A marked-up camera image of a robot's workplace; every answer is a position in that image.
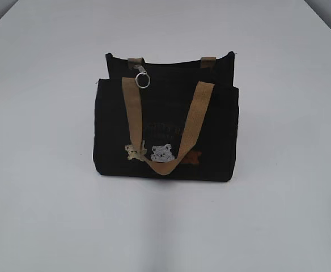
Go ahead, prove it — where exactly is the silver metal key ring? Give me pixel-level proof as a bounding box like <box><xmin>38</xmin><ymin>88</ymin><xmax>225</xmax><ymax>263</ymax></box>
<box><xmin>136</xmin><ymin>73</ymin><xmax>151</xmax><ymax>87</ymax></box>

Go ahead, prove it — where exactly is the black canvas tote bag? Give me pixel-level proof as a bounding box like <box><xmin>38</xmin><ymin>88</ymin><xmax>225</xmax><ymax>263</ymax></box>
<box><xmin>93</xmin><ymin>52</ymin><xmax>239</xmax><ymax>182</ymax></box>

